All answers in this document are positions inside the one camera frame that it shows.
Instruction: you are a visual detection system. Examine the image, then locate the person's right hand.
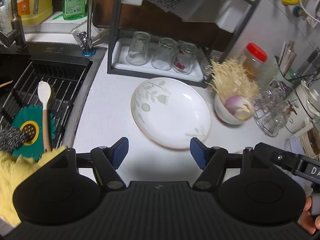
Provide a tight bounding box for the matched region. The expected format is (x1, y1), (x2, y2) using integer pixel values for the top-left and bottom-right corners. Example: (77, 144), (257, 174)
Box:
(299, 197), (320, 235)

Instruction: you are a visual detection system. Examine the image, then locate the pale blue plastic bowl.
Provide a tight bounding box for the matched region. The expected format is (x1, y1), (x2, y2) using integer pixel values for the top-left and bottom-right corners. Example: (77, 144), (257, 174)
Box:
(290, 137), (305, 155)

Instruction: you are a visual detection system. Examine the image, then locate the small bowl with vegetables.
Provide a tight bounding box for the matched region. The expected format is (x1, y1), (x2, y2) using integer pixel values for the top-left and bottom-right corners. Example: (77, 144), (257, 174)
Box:
(214, 94), (253, 125)

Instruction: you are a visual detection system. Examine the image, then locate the cut purple onion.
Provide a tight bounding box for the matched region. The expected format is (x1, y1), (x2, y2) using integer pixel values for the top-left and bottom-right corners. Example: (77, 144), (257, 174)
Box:
(224, 95), (253, 121)

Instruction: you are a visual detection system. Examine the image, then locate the white electric cooker pot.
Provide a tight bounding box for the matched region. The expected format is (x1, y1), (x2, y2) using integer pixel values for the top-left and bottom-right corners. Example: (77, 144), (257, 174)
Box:
(286, 80), (319, 134)

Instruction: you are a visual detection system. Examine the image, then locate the green sunflower drain cover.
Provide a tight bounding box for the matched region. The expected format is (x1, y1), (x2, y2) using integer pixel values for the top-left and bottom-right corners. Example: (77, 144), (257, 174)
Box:
(12, 106), (45, 161)

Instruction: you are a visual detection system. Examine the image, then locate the green utensil holder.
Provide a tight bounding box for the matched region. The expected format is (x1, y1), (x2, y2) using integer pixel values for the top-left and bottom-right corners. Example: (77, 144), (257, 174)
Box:
(274, 55), (320, 88)

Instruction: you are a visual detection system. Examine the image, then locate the yellow cloth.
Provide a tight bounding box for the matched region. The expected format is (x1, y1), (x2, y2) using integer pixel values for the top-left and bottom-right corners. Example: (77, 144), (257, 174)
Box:
(0, 146), (66, 226)

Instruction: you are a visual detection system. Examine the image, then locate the steel wool scrubber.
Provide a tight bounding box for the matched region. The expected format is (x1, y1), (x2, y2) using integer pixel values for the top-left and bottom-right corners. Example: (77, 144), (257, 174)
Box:
(0, 126), (27, 153)

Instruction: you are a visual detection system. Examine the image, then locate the clear drinking glass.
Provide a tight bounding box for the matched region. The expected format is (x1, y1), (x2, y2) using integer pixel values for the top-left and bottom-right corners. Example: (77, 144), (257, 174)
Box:
(126, 31), (151, 66)
(151, 37), (178, 70)

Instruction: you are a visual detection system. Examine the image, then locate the chrome faucet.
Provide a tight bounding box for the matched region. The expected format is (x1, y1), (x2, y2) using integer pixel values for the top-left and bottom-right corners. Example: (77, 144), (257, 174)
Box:
(32, 0), (97, 58)

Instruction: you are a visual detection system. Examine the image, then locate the red-lidded plastic jar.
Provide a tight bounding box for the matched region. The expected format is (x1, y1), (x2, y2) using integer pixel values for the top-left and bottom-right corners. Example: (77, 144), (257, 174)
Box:
(238, 42), (268, 80)

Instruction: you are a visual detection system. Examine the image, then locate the clear glass red print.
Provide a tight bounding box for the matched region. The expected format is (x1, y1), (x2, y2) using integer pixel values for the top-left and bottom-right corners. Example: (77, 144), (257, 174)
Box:
(173, 42), (198, 74)

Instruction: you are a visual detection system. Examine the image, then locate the clear drinking glass middle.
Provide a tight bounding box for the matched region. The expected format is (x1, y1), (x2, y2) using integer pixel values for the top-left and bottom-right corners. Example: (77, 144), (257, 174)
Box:
(151, 37), (178, 70)

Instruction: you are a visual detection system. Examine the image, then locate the bundle of chopsticks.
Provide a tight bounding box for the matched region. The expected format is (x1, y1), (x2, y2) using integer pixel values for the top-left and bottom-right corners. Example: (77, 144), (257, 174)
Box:
(278, 41), (297, 76)

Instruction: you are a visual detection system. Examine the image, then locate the white drip tray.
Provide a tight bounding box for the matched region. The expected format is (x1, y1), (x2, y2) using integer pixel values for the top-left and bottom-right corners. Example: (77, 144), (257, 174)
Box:
(112, 38), (203, 82)

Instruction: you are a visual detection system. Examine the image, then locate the black sink drain rack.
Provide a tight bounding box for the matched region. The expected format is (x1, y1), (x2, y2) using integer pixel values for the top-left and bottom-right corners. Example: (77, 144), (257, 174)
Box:
(1, 54), (93, 160)

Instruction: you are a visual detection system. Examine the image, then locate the black metal dish rack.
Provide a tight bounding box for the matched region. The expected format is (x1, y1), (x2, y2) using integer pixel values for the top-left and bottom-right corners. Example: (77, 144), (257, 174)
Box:
(107, 0), (260, 87)

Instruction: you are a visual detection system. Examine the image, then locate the brown wooden cutting board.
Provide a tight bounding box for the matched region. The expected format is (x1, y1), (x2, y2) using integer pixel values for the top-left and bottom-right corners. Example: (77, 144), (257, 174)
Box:
(93, 0), (233, 51)

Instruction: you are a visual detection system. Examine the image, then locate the dark faucet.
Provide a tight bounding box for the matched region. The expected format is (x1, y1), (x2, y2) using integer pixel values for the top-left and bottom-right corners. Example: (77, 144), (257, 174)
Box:
(1, 0), (28, 51)

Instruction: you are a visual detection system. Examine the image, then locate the green dish soap bottle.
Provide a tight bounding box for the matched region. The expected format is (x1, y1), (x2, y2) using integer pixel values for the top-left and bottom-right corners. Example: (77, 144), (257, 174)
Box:
(62, 0), (88, 21)

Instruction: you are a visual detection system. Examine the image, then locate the yellow detergent bottle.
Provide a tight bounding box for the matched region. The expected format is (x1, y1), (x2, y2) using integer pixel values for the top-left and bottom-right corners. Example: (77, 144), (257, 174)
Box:
(17, 0), (53, 26)

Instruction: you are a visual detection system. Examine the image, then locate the wire glass holder rack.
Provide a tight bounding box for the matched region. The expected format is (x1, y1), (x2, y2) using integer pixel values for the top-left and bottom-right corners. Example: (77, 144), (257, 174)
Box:
(253, 79), (297, 137)

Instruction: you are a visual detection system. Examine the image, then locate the white spoon wooden handle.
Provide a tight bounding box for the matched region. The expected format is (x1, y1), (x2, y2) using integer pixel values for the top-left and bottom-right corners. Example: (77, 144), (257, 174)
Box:
(37, 81), (52, 152)

